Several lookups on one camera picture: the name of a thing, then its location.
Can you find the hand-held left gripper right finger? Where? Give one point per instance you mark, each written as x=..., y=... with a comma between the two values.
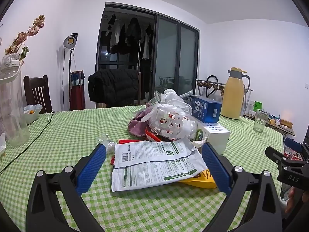
x=216, y=168

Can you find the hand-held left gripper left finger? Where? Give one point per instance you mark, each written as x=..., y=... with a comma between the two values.
x=93, y=166

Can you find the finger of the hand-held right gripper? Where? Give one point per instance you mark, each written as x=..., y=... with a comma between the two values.
x=295, y=146
x=276, y=156

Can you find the clear plastic clamshell container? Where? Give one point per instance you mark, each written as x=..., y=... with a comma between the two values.
x=155, y=98

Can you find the person's right hand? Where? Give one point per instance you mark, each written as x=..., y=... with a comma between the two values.
x=291, y=199

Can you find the red plastic crates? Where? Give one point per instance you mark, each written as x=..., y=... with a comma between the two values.
x=293, y=157

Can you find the side table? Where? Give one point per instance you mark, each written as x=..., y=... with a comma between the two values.
x=289, y=131

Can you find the yellow packet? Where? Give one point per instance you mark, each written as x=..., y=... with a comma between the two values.
x=200, y=180

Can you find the tan box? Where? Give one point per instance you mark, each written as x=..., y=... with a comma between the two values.
x=287, y=123

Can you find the crumpled clear wrapper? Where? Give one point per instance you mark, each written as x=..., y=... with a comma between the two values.
x=107, y=143

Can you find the white box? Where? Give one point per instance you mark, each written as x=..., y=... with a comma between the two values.
x=217, y=135

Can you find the white wrapper green logo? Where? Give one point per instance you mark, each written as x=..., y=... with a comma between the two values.
x=199, y=136

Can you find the drinking glass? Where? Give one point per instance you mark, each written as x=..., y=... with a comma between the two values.
x=260, y=120

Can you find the green checked tablecloth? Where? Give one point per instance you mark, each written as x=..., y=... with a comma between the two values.
x=72, y=130

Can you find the green box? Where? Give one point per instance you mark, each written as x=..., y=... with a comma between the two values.
x=258, y=105

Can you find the white packet green label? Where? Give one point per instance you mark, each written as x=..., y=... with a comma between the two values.
x=157, y=174

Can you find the blue box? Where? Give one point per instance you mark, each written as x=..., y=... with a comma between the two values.
x=205, y=108

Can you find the purple cloth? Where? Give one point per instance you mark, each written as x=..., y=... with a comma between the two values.
x=137, y=124

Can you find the white packet with barcode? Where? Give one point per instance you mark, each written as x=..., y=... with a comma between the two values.
x=154, y=151

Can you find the printed clear plastic bag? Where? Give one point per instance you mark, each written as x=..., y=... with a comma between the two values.
x=169, y=122

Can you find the red snack packet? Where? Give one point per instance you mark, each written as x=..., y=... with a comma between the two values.
x=152, y=135

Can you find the yellow thermos jug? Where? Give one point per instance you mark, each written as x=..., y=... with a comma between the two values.
x=233, y=96

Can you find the red cloth rack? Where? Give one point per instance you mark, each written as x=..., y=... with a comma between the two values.
x=77, y=94

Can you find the white wavy bowl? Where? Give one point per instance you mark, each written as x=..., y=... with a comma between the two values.
x=31, y=116

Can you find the black padded jacket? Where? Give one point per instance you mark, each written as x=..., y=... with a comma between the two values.
x=113, y=87

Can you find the white plastic bag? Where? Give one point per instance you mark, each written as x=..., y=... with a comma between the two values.
x=173, y=96

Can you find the metal drying rack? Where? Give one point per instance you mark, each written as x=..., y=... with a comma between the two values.
x=212, y=85

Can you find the dark wooden chair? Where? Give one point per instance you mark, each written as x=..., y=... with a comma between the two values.
x=38, y=91

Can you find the clear bottle white lid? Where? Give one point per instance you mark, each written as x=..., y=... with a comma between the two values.
x=13, y=106

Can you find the sliding glass door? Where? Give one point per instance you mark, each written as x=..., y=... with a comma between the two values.
x=169, y=53

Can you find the floor lamp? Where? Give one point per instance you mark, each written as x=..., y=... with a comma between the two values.
x=70, y=41

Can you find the row of hanging clothes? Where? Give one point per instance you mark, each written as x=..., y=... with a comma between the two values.
x=131, y=36

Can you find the dried flowers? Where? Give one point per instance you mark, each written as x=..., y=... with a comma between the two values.
x=26, y=35

